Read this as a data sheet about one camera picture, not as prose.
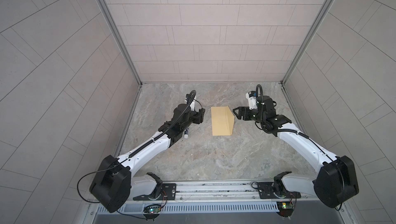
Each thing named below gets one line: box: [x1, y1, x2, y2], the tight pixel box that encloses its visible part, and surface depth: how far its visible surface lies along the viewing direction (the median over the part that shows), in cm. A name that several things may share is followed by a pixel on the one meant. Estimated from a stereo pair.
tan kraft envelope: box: [210, 105, 235, 136], surface depth 96 cm
